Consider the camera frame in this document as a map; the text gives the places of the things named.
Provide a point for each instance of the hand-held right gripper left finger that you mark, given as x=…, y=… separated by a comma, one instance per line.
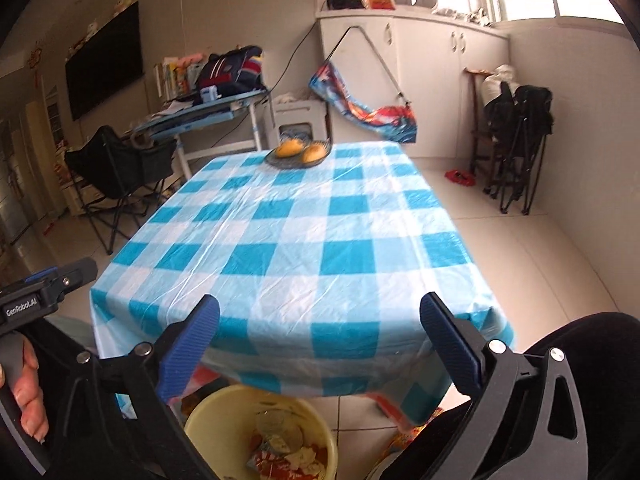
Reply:
x=187, y=350

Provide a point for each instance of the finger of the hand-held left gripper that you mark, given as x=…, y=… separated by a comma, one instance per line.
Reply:
x=70, y=277

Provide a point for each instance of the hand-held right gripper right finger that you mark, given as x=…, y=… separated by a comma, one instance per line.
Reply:
x=450, y=350

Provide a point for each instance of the yellow plastic basin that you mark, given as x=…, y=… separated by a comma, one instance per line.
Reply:
x=210, y=425

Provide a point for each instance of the clear plastic bottle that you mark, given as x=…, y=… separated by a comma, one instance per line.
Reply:
x=280, y=427

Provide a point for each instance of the red snack wrapper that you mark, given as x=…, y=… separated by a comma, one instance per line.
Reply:
x=270, y=465

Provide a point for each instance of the white paper wrapper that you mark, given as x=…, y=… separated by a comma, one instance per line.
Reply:
x=302, y=460

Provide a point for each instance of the person's left hand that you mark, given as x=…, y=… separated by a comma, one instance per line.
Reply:
x=31, y=400

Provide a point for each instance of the red white plastic bag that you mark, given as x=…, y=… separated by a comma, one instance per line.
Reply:
x=200, y=385

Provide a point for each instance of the white drawer unit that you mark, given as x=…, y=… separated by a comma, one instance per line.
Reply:
x=75, y=195

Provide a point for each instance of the black folding camp chair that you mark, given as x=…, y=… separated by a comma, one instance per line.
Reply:
x=115, y=170

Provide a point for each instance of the blue white checked tablecloth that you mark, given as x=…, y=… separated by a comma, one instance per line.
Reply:
x=300, y=260

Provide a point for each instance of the person's right leg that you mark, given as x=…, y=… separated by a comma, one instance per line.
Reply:
x=600, y=350

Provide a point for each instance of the red item on floor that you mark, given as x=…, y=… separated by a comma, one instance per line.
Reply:
x=460, y=177

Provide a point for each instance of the blue study desk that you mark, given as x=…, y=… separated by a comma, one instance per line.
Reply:
x=200, y=115

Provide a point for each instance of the glass fruit plate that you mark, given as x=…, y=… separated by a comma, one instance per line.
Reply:
x=300, y=162

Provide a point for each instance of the yellow mango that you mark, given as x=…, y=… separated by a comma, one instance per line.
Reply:
x=290, y=149
x=315, y=153

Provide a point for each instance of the wooden chair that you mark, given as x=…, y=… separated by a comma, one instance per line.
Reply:
x=475, y=125

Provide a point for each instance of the row of books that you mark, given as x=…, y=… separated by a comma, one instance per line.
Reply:
x=175, y=75

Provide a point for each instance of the colourful printed tote bag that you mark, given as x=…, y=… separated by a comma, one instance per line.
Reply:
x=370, y=115

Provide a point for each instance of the dark striped backpack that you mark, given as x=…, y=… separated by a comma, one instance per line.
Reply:
x=230, y=72

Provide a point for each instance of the white plastic stool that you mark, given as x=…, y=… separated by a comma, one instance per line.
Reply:
x=300, y=115

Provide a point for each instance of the white cloth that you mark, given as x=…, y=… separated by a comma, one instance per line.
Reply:
x=290, y=97

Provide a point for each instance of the white cabinet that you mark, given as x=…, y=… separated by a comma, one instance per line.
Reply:
x=430, y=75

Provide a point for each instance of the black wall television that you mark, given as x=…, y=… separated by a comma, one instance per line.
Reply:
x=105, y=60

